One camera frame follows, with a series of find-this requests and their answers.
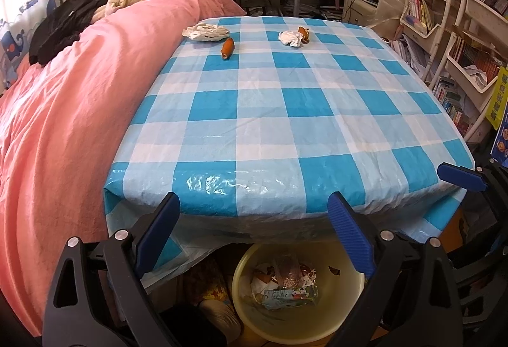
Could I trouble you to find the juice carton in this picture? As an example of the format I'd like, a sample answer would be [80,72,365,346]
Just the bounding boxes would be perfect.
[260,287,318,310]

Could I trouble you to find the black clothing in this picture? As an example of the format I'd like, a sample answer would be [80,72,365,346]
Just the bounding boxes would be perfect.
[29,0,120,66]

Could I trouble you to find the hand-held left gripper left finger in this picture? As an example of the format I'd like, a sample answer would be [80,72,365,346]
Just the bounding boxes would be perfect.
[42,191,181,347]

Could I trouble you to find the floral patterned cloth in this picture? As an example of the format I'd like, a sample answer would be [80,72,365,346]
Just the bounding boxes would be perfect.
[194,264,233,302]

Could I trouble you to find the blue checked tablecloth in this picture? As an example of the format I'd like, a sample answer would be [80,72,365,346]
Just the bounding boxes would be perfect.
[103,16,475,288]

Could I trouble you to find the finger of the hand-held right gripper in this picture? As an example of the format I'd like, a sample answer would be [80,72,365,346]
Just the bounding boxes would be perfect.
[437,161,508,197]

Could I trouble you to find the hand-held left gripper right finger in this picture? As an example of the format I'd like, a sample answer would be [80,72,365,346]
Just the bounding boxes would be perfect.
[327,191,463,347]

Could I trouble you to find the pile of books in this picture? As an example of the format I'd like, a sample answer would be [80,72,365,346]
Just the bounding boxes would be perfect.
[431,77,477,133]

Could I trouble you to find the clear plastic bag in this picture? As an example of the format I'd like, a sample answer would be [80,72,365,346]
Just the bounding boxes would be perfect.
[373,0,409,38]

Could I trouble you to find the beige slipper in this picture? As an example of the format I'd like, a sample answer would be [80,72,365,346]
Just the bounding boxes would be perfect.
[198,298,244,340]

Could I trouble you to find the yellow trash bin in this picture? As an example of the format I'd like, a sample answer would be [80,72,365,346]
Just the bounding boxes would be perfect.
[232,240,368,345]

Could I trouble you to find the small crumpled white tissue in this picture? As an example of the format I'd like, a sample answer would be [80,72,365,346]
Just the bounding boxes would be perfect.
[278,30,304,49]

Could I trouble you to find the pink blanket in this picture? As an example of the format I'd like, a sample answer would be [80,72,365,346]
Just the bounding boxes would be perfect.
[0,0,247,326]

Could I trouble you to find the yellow printed box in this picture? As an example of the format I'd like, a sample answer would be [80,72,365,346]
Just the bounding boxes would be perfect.
[486,65,508,169]

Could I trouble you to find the large crumpled white tissue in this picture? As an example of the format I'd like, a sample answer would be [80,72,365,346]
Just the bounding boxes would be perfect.
[182,22,231,42]

